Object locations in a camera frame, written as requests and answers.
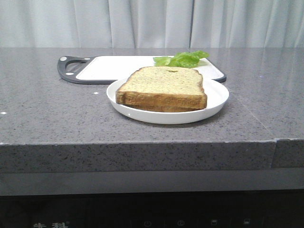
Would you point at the bread slice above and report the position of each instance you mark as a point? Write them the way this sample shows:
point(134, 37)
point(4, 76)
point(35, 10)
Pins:
point(163, 86)
point(167, 109)

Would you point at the green lettuce leaf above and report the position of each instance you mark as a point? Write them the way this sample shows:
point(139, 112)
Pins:
point(182, 59)

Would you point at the white round plate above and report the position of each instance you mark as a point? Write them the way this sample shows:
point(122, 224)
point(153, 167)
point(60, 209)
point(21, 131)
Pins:
point(217, 96)

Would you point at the white cutting board grey rim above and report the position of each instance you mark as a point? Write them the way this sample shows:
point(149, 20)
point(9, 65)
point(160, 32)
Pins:
point(102, 70)

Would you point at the black appliance front panel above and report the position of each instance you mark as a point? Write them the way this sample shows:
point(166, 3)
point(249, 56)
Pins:
point(221, 209)

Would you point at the grey white curtain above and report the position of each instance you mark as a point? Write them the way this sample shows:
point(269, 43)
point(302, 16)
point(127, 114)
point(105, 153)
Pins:
point(152, 23)

